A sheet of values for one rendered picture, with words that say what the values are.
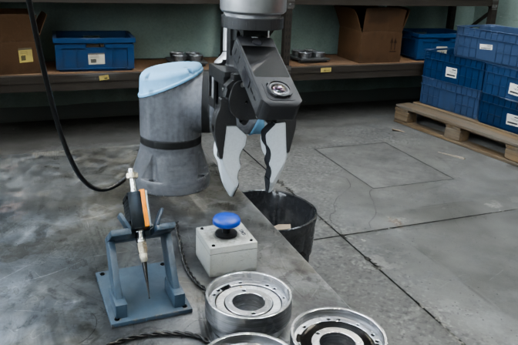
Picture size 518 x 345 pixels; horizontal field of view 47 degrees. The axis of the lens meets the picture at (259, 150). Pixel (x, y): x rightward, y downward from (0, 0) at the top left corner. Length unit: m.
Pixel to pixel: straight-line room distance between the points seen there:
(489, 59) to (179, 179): 3.57
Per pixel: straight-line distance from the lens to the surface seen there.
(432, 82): 4.86
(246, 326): 0.70
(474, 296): 2.52
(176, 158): 1.10
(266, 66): 0.64
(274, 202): 2.13
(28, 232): 1.01
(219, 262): 0.84
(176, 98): 1.07
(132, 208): 0.76
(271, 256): 0.90
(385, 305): 2.35
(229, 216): 0.85
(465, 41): 4.60
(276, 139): 0.70
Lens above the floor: 1.23
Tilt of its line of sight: 18 degrees down
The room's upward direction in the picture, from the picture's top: 2 degrees clockwise
